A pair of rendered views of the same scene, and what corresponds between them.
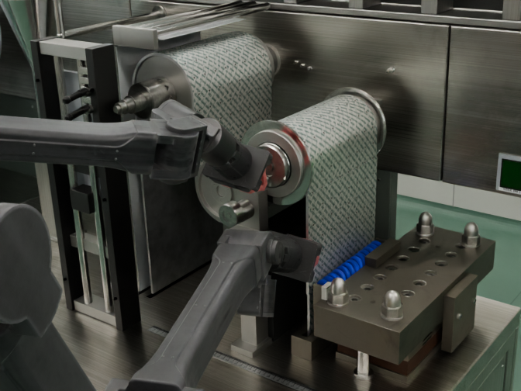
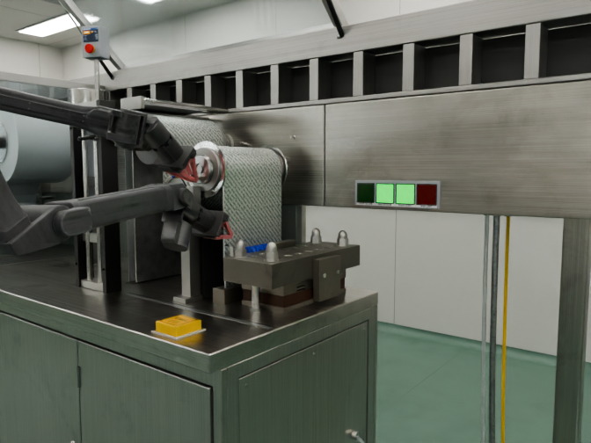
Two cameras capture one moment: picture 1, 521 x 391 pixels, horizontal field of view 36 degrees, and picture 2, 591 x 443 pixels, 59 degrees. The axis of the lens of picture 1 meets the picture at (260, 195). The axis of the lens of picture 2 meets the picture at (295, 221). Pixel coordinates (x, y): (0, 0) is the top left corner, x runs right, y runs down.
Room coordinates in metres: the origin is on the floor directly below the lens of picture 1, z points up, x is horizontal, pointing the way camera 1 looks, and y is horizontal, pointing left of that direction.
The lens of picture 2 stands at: (-0.13, -0.28, 1.25)
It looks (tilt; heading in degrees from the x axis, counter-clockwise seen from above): 6 degrees down; 1
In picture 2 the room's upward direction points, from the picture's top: straight up
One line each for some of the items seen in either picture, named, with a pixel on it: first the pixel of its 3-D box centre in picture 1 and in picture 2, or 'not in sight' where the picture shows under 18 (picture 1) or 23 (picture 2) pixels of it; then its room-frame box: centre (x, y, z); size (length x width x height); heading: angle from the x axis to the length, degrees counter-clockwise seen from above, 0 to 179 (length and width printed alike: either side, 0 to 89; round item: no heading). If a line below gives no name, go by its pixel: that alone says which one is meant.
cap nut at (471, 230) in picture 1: (470, 233); (342, 237); (1.38, -0.40, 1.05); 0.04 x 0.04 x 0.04
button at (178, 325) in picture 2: not in sight; (178, 325); (0.98, -0.01, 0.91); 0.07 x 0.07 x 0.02; 53
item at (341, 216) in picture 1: (343, 223); (253, 220); (1.32, -0.15, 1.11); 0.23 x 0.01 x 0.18; 143
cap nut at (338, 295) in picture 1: (338, 289); (239, 248); (1.18, -0.12, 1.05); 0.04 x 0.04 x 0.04
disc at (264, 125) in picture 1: (274, 163); (206, 169); (1.26, -0.03, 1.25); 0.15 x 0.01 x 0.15; 53
